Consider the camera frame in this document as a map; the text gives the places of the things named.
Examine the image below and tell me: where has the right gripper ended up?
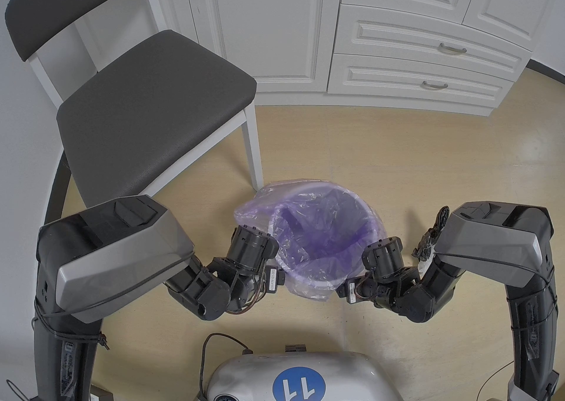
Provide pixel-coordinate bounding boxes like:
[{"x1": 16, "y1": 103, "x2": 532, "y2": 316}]
[{"x1": 336, "y1": 273, "x2": 376, "y2": 303}]

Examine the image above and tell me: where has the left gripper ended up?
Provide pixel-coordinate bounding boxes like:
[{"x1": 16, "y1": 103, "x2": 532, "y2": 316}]
[{"x1": 256, "y1": 267, "x2": 287, "y2": 293}]

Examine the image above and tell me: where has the purple plastic bag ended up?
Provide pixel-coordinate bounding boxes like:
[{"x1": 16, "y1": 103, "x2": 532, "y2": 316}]
[{"x1": 234, "y1": 179, "x2": 384, "y2": 302}]

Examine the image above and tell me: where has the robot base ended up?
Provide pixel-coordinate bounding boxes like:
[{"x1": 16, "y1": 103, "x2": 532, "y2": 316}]
[{"x1": 207, "y1": 344, "x2": 404, "y2": 401}]

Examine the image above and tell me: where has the white trash bin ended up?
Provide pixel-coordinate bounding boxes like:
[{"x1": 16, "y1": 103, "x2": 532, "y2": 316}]
[{"x1": 267, "y1": 182, "x2": 381, "y2": 292}]

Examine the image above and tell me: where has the crumpled black plastic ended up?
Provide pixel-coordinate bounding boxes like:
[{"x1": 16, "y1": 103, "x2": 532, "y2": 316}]
[{"x1": 413, "y1": 206, "x2": 451, "y2": 259}]

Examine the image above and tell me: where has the white chair grey seat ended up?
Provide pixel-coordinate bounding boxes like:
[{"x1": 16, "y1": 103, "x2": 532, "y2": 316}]
[{"x1": 4, "y1": 0, "x2": 265, "y2": 214}]

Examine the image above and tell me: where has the white wardrobe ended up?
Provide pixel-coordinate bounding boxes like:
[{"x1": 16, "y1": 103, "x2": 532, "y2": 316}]
[{"x1": 154, "y1": 0, "x2": 565, "y2": 117}]

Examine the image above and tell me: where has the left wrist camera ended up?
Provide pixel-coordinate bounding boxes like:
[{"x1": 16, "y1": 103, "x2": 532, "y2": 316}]
[{"x1": 260, "y1": 236, "x2": 280, "y2": 262}]

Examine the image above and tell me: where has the black cable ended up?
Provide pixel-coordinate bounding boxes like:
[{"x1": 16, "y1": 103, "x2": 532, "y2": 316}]
[{"x1": 200, "y1": 334, "x2": 254, "y2": 396}]

